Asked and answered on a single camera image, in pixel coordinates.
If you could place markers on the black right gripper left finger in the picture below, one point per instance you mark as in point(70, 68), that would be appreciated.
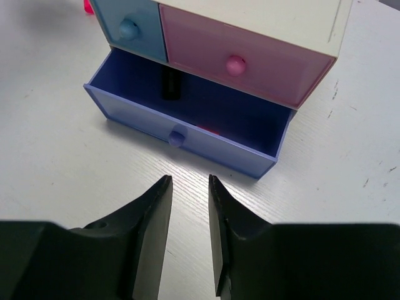
point(119, 256)

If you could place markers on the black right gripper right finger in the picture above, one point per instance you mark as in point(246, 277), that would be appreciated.
point(254, 259)

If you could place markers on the orange highlighter marker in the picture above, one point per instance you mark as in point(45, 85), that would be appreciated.
point(208, 130)

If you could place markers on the green highlighter marker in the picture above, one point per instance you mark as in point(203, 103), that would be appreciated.
point(171, 83)

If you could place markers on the white pastel drawer box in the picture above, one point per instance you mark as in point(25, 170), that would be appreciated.
point(246, 68)

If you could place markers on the pink highlighter marker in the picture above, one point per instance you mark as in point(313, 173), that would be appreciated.
point(87, 7)

